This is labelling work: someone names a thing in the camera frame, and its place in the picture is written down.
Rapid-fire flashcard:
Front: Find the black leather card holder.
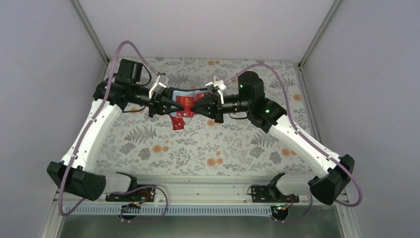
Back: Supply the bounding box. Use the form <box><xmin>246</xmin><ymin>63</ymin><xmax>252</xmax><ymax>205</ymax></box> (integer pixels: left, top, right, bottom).
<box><xmin>165</xmin><ymin>87</ymin><xmax>210</xmax><ymax>117</ymax></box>

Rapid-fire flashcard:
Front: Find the dark red card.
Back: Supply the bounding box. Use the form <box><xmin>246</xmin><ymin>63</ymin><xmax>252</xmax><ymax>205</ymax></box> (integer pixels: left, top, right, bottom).
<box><xmin>170</xmin><ymin>116</ymin><xmax>185</xmax><ymax>130</ymax></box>

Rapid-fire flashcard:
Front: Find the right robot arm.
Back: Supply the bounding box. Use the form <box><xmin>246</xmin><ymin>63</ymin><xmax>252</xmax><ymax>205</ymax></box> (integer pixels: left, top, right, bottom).
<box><xmin>190</xmin><ymin>71</ymin><xmax>355</xmax><ymax>205</ymax></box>

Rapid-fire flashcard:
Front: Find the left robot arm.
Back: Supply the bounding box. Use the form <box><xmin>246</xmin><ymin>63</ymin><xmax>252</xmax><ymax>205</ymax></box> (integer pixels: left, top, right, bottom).
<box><xmin>47</xmin><ymin>59</ymin><xmax>184</xmax><ymax>201</ymax></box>

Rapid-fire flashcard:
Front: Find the floral patterned table mat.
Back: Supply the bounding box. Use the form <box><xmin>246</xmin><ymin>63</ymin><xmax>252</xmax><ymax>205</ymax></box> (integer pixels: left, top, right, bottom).
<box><xmin>95</xmin><ymin>58</ymin><xmax>312</xmax><ymax>176</ymax></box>

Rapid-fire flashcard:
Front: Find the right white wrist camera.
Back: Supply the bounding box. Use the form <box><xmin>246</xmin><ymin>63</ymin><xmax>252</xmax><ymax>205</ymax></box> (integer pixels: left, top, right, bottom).
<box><xmin>205</xmin><ymin>76</ymin><xmax>226</xmax><ymax>104</ymax></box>

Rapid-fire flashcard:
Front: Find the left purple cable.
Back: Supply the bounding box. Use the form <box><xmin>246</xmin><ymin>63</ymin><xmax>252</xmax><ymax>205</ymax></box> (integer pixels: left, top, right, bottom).
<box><xmin>58</xmin><ymin>41</ymin><xmax>168</xmax><ymax>224</ymax></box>

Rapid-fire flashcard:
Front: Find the purple cable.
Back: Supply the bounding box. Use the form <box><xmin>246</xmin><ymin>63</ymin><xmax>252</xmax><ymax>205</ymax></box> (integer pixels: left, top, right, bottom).
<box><xmin>223</xmin><ymin>63</ymin><xmax>364</xmax><ymax>224</ymax></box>
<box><xmin>58</xmin><ymin>41</ymin><xmax>168</xmax><ymax>224</ymax></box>

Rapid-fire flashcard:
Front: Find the aluminium rail frame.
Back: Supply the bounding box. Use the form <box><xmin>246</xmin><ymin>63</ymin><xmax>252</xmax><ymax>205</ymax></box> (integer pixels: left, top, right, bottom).
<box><xmin>53</xmin><ymin>175</ymin><xmax>349</xmax><ymax>206</ymax></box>

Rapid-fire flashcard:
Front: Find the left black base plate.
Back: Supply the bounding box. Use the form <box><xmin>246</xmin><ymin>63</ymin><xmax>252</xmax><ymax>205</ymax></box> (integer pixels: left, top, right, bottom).
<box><xmin>105</xmin><ymin>184</ymin><xmax>156</xmax><ymax>203</ymax></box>

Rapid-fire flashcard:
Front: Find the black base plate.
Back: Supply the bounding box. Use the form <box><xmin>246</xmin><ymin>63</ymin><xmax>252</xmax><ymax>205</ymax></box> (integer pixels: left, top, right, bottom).
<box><xmin>105</xmin><ymin>184</ymin><xmax>156</xmax><ymax>203</ymax></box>
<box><xmin>247</xmin><ymin>184</ymin><xmax>300</xmax><ymax>203</ymax></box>

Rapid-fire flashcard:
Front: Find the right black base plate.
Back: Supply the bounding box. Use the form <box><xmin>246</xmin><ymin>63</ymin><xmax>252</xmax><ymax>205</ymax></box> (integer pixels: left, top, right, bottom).
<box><xmin>247</xmin><ymin>184</ymin><xmax>300</xmax><ymax>203</ymax></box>

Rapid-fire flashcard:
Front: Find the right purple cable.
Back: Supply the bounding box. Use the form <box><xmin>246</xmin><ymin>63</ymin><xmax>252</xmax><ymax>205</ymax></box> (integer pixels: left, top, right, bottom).
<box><xmin>223</xmin><ymin>63</ymin><xmax>364</xmax><ymax>224</ymax></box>

